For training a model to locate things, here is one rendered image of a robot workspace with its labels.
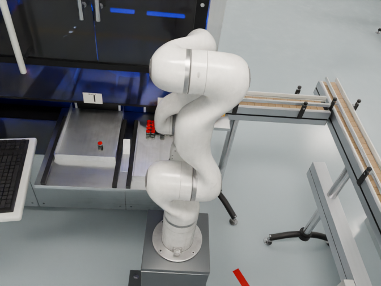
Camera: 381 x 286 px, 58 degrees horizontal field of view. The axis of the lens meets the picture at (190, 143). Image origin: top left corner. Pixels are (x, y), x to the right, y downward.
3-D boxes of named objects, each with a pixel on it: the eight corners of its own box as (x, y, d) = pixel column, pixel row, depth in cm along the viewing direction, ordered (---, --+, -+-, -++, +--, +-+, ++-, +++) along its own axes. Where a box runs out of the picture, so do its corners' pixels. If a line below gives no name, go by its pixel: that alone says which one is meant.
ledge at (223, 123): (203, 111, 184) (203, 108, 183) (227, 113, 185) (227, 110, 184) (204, 129, 174) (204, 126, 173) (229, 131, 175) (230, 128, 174)
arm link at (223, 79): (169, 177, 113) (217, 180, 114) (167, 207, 105) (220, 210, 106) (182, 37, 78) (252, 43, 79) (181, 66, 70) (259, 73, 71)
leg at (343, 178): (294, 230, 230) (343, 154, 175) (307, 231, 231) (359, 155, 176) (297, 243, 224) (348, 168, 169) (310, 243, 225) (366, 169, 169)
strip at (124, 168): (123, 147, 158) (123, 138, 154) (130, 147, 158) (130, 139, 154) (120, 171, 148) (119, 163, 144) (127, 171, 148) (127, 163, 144)
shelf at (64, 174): (62, 110, 173) (62, 107, 172) (199, 118, 180) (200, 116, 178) (34, 188, 140) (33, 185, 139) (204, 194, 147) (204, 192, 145)
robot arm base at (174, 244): (202, 264, 125) (209, 239, 112) (149, 261, 124) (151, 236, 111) (201, 218, 138) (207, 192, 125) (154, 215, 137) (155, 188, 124)
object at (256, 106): (202, 120, 182) (206, 96, 171) (200, 101, 193) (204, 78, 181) (325, 127, 188) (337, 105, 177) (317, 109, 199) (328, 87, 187)
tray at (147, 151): (138, 125, 169) (138, 120, 166) (191, 128, 171) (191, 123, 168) (131, 181, 145) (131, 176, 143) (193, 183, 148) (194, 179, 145)
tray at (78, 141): (72, 108, 172) (71, 102, 170) (124, 111, 175) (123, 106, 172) (55, 159, 149) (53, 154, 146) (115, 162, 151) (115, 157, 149)
